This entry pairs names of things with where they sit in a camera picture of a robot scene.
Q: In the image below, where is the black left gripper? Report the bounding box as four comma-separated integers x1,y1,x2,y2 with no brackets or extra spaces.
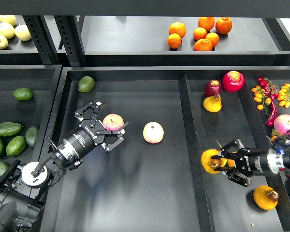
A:
63,101,129,159

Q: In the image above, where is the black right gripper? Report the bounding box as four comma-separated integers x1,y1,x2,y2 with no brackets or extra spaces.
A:
211,139,271,187

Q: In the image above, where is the green avocado upper left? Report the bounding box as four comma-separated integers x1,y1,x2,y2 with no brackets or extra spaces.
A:
13,88,34,101

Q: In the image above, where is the black tray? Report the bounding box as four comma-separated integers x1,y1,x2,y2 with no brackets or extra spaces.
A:
0,64,62,232
41,66,290,232

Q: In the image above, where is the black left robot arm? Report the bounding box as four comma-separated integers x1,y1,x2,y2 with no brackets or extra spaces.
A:
0,101,128,232

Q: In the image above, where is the cherry tomato bunch lower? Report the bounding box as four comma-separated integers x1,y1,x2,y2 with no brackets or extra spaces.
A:
270,129,290,145

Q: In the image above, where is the yellow pear with stem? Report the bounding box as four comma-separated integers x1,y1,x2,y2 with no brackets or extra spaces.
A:
201,149,227,174

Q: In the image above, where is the orange front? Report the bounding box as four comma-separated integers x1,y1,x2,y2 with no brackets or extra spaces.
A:
193,38,213,51

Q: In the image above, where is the pink red apple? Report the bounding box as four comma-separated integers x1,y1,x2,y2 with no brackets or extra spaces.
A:
102,114,124,131

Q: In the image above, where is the yellow pear lower left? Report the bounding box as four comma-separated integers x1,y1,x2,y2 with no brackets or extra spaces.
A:
227,151,237,168

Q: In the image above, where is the green avocado top centre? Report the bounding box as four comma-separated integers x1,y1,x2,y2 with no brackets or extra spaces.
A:
78,76,95,93

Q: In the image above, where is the black shelf frame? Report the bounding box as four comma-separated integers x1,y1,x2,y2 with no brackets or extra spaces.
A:
0,0,290,66

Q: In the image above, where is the dark red onion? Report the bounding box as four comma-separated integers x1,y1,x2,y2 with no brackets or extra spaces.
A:
204,79,222,97

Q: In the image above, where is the bright green avocado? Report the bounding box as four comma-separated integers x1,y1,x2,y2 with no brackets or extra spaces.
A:
6,135,27,156

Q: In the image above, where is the black centre tray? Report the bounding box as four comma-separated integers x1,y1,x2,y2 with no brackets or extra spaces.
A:
41,66,290,232

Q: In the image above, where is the orange pear lower right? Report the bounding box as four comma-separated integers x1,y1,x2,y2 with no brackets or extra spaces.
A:
253,185,279,211

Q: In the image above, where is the cherry tomato bunch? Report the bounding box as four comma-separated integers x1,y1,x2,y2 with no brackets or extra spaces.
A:
270,129,290,145
251,77,290,116

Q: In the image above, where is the small orange right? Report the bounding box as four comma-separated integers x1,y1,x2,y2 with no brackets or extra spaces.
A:
205,32,219,48

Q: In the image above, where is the black left tray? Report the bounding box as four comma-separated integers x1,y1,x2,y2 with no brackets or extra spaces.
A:
0,64,62,232

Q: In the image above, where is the pale yellow pear top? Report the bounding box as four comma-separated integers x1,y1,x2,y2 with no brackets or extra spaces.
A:
0,15,16,27

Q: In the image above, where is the dark green upright avocado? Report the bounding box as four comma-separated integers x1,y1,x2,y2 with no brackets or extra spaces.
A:
25,126,39,148

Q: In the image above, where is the orange top middle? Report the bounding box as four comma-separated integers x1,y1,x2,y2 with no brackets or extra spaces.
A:
198,17,215,31

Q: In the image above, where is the pale pink apple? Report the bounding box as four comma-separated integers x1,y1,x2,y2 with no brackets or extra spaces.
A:
143,122,164,144

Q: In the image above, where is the orange lower left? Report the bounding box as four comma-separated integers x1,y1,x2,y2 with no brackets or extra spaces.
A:
167,33,182,49

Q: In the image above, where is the yellow pear near onion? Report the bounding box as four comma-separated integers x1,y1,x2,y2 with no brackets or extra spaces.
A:
203,93,222,113

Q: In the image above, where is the orange upper left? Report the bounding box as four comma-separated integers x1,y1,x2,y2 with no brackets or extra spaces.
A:
169,22,187,38

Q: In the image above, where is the pale yellow pear right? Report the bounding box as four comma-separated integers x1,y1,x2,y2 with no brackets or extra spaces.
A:
14,25,31,42

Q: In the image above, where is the red chili pepper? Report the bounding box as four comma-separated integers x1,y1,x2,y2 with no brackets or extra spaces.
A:
266,101,277,127

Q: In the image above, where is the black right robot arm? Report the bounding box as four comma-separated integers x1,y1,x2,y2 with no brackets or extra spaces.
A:
211,130,290,187

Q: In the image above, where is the pink apple right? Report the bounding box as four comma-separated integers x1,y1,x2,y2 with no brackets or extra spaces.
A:
274,114,290,134

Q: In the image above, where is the large red apple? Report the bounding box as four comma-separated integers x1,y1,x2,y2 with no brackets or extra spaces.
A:
222,71,246,92

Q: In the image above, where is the small orange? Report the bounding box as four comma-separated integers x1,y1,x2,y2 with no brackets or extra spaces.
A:
193,27,207,41
205,32,219,48

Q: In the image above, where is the cherry tomato bunch upper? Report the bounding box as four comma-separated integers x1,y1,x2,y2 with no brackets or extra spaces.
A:
251,77,290,116

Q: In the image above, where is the small orange centre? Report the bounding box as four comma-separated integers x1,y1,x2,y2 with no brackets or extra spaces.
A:
193,27,207,41

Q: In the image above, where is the orange top right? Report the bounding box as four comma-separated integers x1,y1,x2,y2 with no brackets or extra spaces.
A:
215,17,232,35

